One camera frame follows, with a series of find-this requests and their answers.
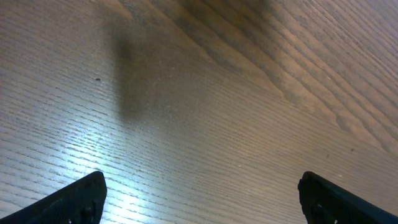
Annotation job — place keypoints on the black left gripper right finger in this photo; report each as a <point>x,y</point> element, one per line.
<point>325,202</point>

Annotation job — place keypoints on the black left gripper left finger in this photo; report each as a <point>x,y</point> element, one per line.
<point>81,202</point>

